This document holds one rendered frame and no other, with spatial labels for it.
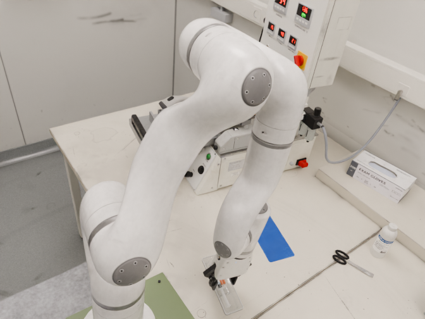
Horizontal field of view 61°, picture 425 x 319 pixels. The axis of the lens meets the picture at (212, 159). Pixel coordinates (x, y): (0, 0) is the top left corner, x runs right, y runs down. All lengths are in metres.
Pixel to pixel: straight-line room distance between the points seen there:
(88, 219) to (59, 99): 2.07
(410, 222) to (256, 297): 0.68
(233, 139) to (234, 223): 0.57
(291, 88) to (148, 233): 0.36
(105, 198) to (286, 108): 0.39
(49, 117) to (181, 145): 2.24
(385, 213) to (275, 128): 0.89
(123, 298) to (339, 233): 0.87
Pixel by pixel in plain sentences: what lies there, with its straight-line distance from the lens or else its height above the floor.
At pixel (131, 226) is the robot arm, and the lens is 0.65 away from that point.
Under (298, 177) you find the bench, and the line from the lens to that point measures 1.60.
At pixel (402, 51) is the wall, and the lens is 1.66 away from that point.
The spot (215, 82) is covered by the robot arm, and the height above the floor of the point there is 1.51.
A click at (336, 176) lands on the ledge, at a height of 0.80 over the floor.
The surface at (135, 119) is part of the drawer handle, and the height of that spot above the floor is 1.01.
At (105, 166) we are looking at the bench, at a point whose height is 0.75.
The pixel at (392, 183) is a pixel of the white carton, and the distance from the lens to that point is 1.57.
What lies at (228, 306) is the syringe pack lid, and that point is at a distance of 1.09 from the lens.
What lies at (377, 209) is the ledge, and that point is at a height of 0.79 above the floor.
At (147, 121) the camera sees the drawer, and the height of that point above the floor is 0.97.
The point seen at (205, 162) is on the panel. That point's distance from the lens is 1.39.
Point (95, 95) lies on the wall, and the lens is 2.84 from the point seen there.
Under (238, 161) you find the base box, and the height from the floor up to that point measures 0.88.
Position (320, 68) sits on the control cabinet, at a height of 1.23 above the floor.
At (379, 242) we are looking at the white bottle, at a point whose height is 0.82.
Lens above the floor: 1.75
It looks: 39 degrees down
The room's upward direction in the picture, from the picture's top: 7 degrees clockwise
